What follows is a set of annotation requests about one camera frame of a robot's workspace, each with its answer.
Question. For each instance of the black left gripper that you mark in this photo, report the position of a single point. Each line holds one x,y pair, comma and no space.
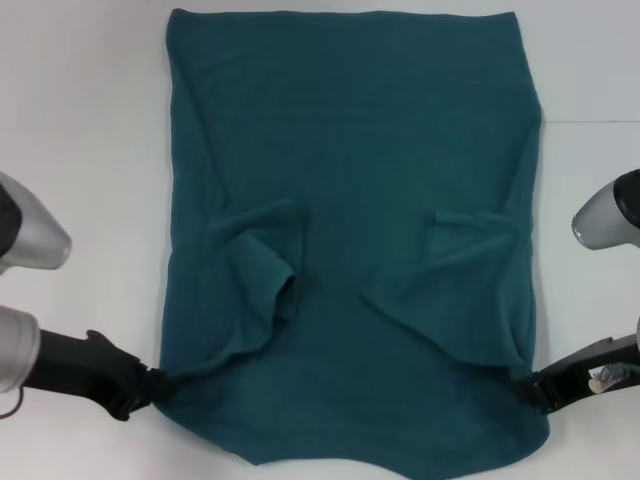
85,370

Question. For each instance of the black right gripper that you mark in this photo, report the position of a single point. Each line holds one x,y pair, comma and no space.
580,375

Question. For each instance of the blue t-shirt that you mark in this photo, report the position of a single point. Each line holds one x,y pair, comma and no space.
350,200

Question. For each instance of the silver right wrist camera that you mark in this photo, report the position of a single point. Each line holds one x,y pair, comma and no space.
605,215

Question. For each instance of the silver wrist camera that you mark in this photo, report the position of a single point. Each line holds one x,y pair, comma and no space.
30,230
605,215

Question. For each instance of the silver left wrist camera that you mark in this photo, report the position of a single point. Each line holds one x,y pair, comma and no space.
30,230

